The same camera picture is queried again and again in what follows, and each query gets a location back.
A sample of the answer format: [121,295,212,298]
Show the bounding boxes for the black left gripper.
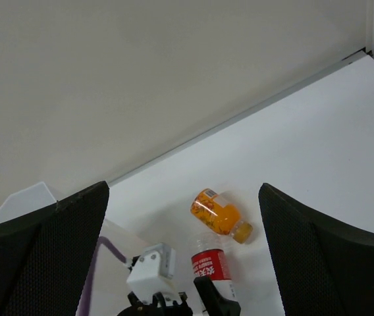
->
[118,276,241,316]

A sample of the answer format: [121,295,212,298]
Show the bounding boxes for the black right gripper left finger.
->
[0,180,111,316]

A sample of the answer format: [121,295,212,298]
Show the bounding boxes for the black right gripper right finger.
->
[258,183,374,315]

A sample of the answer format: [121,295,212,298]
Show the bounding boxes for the white octagonal bin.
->
[0,181,161,316]

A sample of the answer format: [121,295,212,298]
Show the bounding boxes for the red label clear water bottle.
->
[190,232,238,315]

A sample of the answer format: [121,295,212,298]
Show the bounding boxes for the orange juice bottle patterned label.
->
[190,188,254,244]

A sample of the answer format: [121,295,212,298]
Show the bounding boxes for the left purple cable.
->
[74,235,128,316]

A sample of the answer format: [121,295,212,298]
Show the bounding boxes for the aluminium table frame rail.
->
[107,48,373,187]

